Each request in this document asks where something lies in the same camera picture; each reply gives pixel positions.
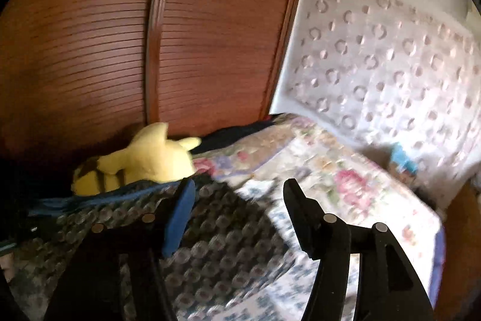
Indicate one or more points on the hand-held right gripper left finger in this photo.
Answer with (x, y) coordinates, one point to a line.
(180, 215)

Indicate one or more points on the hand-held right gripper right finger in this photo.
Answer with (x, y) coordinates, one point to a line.
(300, 219)

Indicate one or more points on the dark circle-patterned garment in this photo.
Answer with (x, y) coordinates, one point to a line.
(225, 230)

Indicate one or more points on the person's left hand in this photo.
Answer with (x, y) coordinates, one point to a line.
(6, 265)

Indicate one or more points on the floral bed quilt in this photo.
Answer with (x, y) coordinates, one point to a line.
(338, 185)

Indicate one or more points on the yellow plush toy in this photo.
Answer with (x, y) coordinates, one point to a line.
(150, 159)

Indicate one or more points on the navy blue bed sheet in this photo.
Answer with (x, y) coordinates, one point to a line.
(233, 135)

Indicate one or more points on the blue plastic bag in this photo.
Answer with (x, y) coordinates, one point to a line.
(402, 157)

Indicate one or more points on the circle-print sheer curtain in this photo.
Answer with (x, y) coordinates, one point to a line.
(375, 61)

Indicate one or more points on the wooden headboard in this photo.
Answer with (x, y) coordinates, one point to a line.
(94, 42)

